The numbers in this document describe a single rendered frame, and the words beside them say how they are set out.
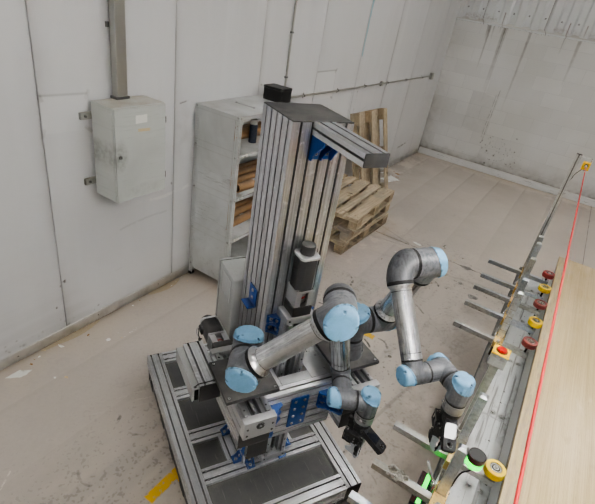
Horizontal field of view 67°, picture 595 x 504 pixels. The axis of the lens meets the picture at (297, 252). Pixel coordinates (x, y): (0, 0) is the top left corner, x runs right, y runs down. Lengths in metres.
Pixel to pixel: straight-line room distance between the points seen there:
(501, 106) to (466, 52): 1.14
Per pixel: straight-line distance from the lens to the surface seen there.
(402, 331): 1.65
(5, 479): 3.03
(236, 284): 2.09
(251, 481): 2.61
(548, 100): 9.06
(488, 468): 2.11
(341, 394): 1.74
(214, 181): 3.74
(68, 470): 2.97
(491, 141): 9.25
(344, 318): 1.44
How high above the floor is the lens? 2.40
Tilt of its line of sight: 30 degrees down
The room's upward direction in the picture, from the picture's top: 10 degrees clockwise
